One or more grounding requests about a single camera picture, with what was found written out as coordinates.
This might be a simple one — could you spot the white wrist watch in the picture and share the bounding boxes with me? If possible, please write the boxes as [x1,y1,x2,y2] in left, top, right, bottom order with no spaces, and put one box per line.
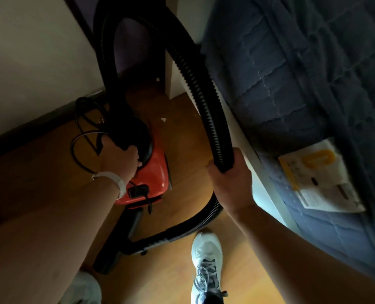
[91,171,127,200]

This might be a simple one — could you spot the white bed frame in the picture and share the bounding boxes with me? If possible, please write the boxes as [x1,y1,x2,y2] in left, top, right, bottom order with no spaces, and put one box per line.
[164,0,302,236]

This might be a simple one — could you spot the white yellow mattress label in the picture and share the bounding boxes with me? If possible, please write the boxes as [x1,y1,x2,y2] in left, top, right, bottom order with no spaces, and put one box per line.
[277,138,366,214]

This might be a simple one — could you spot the dark blue quilted mattress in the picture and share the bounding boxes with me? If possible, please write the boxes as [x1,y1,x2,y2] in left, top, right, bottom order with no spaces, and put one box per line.
[201,0,375,276]

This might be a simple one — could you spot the person's right forearm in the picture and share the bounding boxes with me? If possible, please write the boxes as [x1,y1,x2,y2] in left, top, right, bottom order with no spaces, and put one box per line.
[228,204,375,304]

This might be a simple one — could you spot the black vacuum hose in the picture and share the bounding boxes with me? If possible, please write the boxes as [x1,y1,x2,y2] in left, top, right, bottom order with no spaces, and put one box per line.
[92,0,236,276]

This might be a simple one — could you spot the white sneaker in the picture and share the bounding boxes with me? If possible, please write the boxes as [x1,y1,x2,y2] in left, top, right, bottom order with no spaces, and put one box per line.
[190,231,228,304]
[59,271,103,304]

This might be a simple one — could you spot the person's right hand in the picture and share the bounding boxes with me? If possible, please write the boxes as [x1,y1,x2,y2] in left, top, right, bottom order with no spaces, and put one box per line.
[205,147,255,216]

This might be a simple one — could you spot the person's left forearm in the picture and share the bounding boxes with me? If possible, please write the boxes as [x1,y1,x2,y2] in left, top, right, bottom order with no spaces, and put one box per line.
[0,177,122,304]

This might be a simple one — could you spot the person's left hand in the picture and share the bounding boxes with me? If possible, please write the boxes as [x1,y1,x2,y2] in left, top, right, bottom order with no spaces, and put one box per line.
[97,136,143,187]

